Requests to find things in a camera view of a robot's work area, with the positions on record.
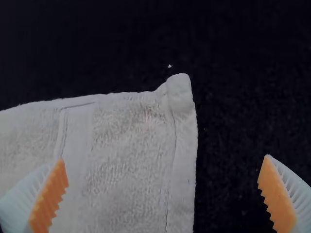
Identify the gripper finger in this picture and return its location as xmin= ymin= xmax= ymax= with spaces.
xmin=0 ymin=158 xmax=69 ymax=233
xmin=257 ymin=154 xmax=311 ymax=233

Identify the black mat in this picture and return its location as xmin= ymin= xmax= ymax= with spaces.
xmin=0 ymin=0 xmax=311 ymax=233

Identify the pale towel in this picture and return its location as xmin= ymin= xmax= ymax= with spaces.
xmin=0 ymin=72 xmax=199 ymax=233

